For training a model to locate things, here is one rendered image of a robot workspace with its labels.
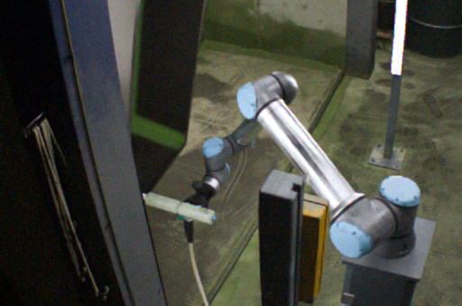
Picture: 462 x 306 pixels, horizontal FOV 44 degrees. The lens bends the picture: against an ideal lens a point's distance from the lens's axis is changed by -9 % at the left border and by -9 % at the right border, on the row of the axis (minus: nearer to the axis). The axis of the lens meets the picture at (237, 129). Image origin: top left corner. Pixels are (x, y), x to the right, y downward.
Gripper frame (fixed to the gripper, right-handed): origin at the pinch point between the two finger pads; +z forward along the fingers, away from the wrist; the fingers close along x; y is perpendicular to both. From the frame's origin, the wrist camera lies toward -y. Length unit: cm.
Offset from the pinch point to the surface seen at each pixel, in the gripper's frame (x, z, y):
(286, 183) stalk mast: -68, 91, -113
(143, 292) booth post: -23, 73, -42
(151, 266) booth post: -23, 66, -47
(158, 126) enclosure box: 39, -50, -2
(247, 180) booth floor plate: 4, -79, 45
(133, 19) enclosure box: 8, 13, -94
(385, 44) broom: -41, -259, 38
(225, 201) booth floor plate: 9, -60, 46
